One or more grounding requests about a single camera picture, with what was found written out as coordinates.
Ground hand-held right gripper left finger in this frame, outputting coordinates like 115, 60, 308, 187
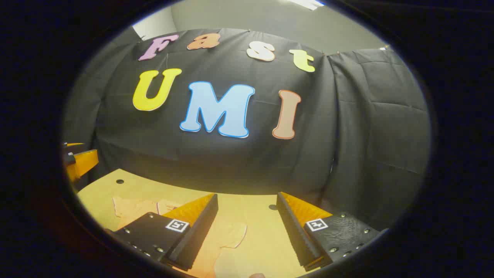
112, 193, 219, 271

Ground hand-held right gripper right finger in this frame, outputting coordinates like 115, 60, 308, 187
276, 192, 382, 272

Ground orange T-shirt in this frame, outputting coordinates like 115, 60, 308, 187
113, 196, 247, 278

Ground black backdrop cloth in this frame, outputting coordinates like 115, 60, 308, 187
63, 27, 432, 232

